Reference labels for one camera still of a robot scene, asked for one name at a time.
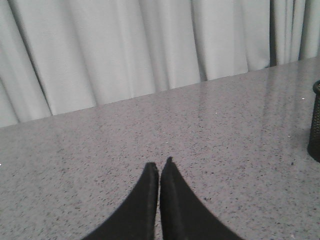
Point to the grey pleated curtain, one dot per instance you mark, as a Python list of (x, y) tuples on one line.
[(58, 56)]

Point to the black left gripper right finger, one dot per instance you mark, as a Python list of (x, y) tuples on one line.
[(183, 216)]

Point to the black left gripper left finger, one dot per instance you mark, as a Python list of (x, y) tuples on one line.
[(134, 219)]

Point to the black mesh pen bucket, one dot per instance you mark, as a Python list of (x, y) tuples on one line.
[(313, 147)]

